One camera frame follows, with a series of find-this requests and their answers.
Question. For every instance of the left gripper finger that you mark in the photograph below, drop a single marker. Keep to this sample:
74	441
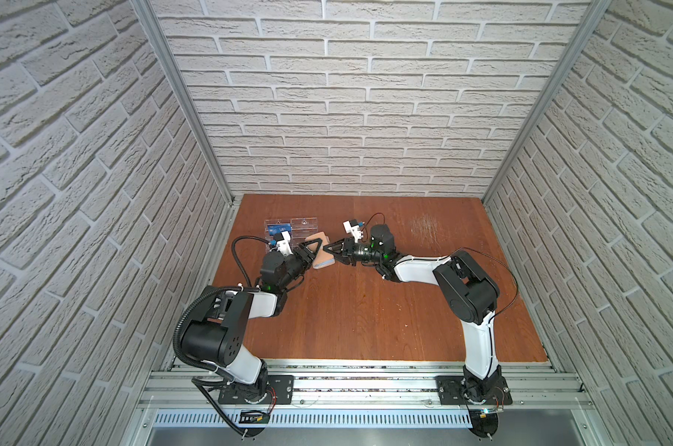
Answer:
311	245
305	261

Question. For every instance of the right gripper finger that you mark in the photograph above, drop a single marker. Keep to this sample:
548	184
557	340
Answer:
340	246
342	258

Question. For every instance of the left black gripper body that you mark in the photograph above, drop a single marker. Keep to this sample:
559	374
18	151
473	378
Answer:
300	255

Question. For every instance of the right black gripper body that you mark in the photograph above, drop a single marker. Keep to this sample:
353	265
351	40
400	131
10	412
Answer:
360	253

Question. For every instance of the tan leather card holder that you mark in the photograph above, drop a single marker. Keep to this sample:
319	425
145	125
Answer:
323	259

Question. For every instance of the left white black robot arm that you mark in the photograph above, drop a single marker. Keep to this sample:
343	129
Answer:
210	333

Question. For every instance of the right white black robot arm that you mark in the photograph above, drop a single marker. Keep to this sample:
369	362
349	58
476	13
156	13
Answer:
470	293

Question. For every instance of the clear plastic organizer box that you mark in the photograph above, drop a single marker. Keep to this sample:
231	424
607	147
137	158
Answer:
302	227

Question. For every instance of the blue item in box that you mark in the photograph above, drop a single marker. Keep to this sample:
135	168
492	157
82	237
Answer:
273	229

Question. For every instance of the perforated metal vent strip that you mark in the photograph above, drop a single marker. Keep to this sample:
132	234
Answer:
317	419

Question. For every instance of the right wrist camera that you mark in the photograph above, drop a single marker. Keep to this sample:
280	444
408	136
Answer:
355	229

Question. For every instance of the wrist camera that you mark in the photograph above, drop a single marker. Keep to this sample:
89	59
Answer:
355	229
282	243

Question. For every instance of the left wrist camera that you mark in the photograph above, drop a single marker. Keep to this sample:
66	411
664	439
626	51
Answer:
282	243

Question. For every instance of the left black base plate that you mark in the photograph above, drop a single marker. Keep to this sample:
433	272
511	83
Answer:
274	387

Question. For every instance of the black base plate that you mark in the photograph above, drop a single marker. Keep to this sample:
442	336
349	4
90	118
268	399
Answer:
462	390
274	387

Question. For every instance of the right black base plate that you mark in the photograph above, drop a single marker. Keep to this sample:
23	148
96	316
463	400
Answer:
462	390

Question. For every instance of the aluminium rail frame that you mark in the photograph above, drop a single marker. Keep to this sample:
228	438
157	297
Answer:
378	385

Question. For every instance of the left corner aluminium post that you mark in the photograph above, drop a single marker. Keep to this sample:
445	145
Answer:
160	44

